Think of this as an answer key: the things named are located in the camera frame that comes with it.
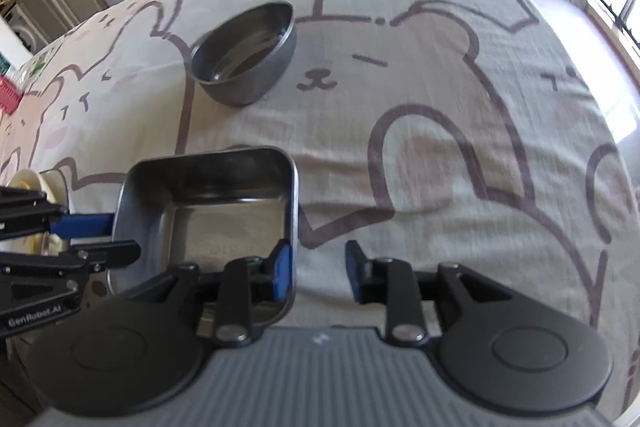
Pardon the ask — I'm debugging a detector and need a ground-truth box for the cream two-handled bowl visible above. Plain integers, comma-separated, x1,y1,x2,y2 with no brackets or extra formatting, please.
9,167,69,258

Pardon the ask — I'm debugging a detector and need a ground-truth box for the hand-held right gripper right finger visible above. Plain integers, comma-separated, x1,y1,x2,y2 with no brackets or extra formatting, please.
345,241,508,344

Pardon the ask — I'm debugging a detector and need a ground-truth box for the round steel bowl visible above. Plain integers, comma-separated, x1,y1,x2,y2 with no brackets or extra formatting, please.
190,1,297,108

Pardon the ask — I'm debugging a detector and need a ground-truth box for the large rectangular steel tray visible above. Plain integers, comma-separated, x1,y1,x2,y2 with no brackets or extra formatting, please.
106,146,301,334

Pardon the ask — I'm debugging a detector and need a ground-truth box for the bear-print tablecloth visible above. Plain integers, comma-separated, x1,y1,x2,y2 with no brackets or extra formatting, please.
0,0,640,427

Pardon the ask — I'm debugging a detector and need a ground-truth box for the window frame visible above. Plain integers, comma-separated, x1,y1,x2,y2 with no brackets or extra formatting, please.
587,0,640,58

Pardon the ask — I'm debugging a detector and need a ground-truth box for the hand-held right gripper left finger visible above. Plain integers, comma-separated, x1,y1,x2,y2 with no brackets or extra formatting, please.
120,244,294,344

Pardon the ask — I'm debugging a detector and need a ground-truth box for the red drink can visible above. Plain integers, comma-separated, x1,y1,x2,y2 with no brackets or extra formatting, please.
0,74,23,115

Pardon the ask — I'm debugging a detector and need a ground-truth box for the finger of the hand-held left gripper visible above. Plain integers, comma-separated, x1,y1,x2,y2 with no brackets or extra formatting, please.
67,241,142,270
47,213,117,239

